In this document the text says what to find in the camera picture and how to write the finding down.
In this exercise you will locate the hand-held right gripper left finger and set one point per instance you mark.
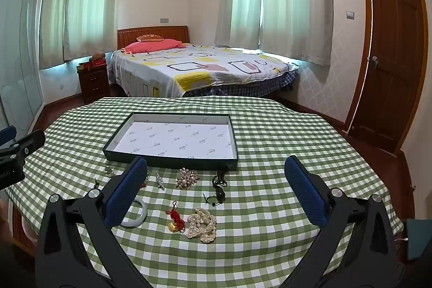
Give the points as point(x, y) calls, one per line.
point(125, 197)

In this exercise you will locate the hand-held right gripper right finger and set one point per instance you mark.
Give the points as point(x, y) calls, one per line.
point(305, 197)

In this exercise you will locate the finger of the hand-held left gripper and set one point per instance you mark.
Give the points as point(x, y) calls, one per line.
point(28, 143)
point(7, 135)

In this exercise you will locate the white jade bangle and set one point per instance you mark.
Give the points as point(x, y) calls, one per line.
point(141, 215)

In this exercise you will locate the silver crystal brooch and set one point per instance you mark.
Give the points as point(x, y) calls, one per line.
point(159, 180)

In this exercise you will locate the red knot gold charm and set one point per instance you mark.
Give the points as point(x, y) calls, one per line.
point(175, 220)

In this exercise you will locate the gold pearl flower brooch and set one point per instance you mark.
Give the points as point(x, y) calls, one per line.
point(186, 177)

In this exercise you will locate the white shallow tray box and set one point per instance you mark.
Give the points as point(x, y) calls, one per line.
point(175, 139)

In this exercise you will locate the green checked tablecloth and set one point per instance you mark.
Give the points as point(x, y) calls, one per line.
point(256, 207)

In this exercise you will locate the frosted glass wardrobe door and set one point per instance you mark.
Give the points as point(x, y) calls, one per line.
point(17, 55)

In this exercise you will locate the dark wooden nightstand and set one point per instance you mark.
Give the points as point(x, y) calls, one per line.
point(93, 84)

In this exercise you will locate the black hair clips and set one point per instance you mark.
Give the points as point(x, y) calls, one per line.
point(218, 179)

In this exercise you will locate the red box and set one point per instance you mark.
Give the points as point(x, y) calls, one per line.
point(98, 63)

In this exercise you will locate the brown plush toy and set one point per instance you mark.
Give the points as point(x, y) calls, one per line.
point(98, 56)

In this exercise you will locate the teal cloth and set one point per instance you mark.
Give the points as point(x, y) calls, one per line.
point(420, 239)

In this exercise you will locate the patterned bedspread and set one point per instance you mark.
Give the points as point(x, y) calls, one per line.
point(202, 68)

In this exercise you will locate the metal door knob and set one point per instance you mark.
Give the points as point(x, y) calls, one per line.
point(375, 61)

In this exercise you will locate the pink pillow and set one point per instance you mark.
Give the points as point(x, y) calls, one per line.
point(152, 46)

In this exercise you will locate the orange cushion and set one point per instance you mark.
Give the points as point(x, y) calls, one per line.
point(150, 37)

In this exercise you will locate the brown wooden door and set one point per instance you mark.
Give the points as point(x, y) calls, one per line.
point(391, 55)

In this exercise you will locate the wooden bed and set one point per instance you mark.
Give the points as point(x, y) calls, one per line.
point(153, 33)

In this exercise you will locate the wall light switch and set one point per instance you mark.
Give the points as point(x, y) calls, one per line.
point(350, 14)

